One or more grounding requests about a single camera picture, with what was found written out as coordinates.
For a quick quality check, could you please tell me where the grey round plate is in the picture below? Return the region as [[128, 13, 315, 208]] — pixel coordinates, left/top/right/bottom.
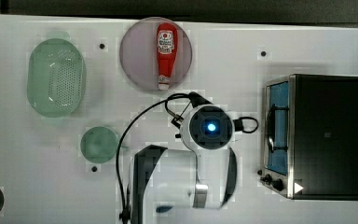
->
[[119, 17, 193, 91]]

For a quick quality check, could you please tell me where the black toaster oven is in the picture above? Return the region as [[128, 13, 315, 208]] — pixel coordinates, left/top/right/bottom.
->
[[258, 74, 358, 201]]

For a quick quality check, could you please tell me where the green plastic colander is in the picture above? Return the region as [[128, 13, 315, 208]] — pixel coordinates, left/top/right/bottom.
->
[[27, 38, 87, 118]]

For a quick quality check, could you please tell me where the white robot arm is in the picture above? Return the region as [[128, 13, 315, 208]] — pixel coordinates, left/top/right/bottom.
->
[[130, 105, 238, 224]]

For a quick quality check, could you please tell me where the red ketchup bottle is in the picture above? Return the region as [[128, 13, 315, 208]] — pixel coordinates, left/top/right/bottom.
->
[[156, 22, 178, 91]]

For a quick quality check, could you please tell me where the green mug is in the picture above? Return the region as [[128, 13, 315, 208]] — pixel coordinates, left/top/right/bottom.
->
[[79, 126, 128, 164]]

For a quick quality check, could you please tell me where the blue bowl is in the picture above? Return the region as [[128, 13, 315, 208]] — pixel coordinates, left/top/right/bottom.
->
[[156, 205, 173, 213]]

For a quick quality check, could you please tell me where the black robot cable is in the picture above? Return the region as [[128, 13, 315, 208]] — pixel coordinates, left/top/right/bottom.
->
[[115, 91, 259, 224]]

